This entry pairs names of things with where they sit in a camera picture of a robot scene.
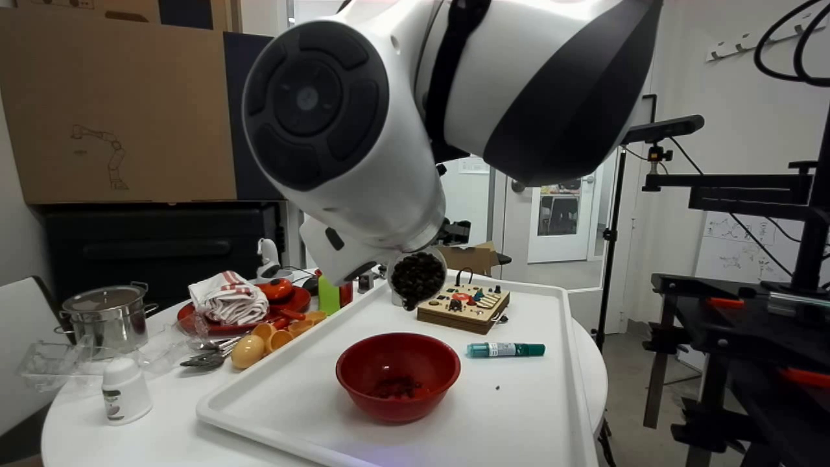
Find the wooden busy board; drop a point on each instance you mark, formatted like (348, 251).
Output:
(465, 308)

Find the steel pot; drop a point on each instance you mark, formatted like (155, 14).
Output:
(109, 320)

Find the large cardboard sheet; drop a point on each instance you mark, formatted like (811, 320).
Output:
(108, 110)

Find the small white bottle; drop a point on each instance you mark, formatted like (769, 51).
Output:
(125, 394)

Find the black cabinet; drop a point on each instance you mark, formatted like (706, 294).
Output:
(168, 247)

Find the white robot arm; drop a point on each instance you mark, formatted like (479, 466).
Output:
(348, 115)

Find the black camera on stand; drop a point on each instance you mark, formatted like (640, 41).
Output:
(666, 128)

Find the red white cloth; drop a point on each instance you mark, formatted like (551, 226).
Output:
(229, 299)

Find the metal cutlery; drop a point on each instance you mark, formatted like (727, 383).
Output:
(210, 353)

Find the green marker pen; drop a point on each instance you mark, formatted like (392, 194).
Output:
(507, 350)

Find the red bowl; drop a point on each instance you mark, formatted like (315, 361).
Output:
(397, 377)

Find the white plastic tray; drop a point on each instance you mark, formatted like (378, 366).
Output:
(498, 413)

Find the red plate with food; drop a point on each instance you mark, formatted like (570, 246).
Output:
(288, 308)

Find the grey jug with contents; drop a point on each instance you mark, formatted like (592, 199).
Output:
(418, 276)

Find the green bottle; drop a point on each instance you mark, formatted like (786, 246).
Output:
(327, 296)

